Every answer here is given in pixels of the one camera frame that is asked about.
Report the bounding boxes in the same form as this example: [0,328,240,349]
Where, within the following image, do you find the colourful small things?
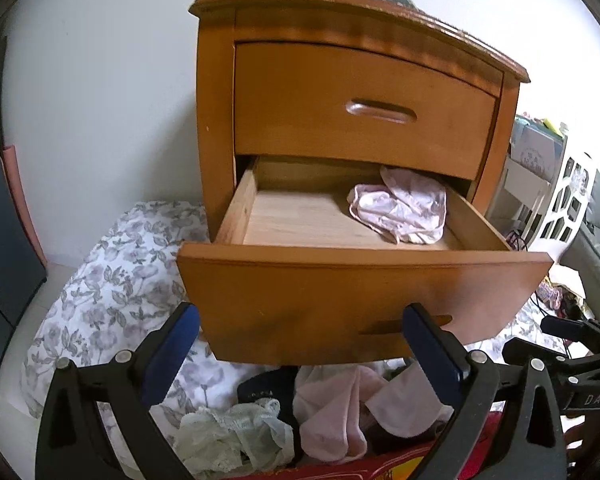
[537,280,576,311]

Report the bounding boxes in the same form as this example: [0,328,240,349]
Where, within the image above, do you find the wooden drawer holding clothes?
[176,155,555,366]

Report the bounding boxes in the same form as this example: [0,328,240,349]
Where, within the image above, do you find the pink sock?
[365,360,456,436]
[292,365,391,463]

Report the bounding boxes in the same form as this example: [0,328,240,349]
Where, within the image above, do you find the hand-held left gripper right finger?
[402,302,568,480]

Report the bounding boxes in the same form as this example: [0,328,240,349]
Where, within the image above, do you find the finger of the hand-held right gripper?
[501,337,570,386]
[540,314,600,349]

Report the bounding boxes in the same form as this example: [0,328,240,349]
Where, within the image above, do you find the pale green lace underwear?
[172,397,296,476]

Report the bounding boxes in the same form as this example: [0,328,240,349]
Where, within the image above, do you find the white laundry basket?
[525,152,598,266]

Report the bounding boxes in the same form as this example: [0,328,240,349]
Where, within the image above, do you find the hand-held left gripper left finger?
[35,301,202,480]

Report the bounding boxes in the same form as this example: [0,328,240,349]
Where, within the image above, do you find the light pink underwear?
[347,166,448,246]

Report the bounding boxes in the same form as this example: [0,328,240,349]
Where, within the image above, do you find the dark wardrobe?
[0,35,48,391]

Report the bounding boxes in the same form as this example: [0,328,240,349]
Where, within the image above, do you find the wooden nightstand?
[187,0,531,256]

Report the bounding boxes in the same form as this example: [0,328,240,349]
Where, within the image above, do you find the red printed blanket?
[250,410,506,480]

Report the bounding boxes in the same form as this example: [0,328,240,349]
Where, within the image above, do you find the navy garment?
[237,367,301,451]

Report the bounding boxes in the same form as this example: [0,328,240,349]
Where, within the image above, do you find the pale printed box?
[510,115,568,181]

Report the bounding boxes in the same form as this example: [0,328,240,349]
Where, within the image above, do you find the pink board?
[0,145,48,271]

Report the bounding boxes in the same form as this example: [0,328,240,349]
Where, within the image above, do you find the grey floral bedsheet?
[20,200,568,461]

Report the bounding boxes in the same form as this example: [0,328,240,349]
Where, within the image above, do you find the wooden drawer with shut front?
[232,40,505,181]

